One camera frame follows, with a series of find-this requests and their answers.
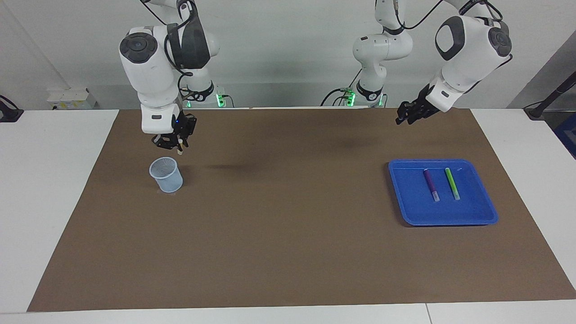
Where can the white box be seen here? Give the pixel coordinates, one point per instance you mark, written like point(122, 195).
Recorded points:
point(69, 98)

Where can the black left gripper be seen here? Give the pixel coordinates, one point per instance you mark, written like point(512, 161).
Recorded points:
point(420, 108)

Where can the black stand pole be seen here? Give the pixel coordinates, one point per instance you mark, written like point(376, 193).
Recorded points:
point(549, 96)

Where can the purple pen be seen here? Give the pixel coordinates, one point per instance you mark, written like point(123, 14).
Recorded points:
point(431, 184)

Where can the light blue mesh cup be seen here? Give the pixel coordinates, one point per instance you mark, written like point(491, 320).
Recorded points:
point(167, 177)

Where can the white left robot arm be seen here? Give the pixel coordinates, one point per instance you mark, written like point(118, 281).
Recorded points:
point(468, 54)

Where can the brown table mat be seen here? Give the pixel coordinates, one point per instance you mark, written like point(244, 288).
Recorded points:
point(288, 234)

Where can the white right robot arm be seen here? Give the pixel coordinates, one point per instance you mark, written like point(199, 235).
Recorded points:
point(148, 76)

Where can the green pen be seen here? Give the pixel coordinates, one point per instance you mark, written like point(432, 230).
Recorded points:
point(452, 183)

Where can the black clamp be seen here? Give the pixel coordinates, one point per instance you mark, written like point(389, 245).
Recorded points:
point(9, 112)

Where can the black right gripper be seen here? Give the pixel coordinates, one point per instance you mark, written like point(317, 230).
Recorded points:
point(184, 126)

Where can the yellow pen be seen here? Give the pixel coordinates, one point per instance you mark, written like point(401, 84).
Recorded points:
point(180, 152)

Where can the blue plastic tray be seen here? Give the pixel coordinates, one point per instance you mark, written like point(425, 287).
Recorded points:
point(441, 211)

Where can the blue object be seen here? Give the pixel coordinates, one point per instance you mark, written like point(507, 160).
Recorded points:
point(568, 135)

